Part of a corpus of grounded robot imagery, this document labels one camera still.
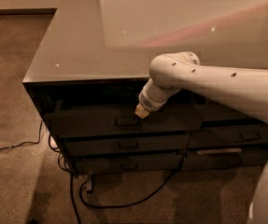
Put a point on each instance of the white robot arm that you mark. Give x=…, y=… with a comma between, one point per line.
x=245, y=90

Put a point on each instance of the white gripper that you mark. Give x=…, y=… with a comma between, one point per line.
x=147, y=104

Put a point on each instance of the dark cabinet with glossy top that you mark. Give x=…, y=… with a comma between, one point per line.
x=98, y=52

